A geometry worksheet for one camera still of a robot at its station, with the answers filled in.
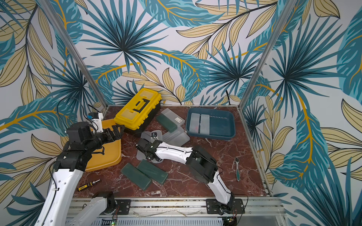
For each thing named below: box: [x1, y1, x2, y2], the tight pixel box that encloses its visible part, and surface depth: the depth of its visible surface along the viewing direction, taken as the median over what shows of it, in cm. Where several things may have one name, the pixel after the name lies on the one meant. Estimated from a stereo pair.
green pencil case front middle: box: [136, 159, 169, 185], surface depth 87 cm
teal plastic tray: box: [185, 107, 237, 141], surface depth 109 cm
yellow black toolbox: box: [113, 88, 163, 135], surface depth 96 cm
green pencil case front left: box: [120, 162, 152, 191], surface depth 85 cm
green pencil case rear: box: [156, 113, 178, 133], surface depth 108 cm
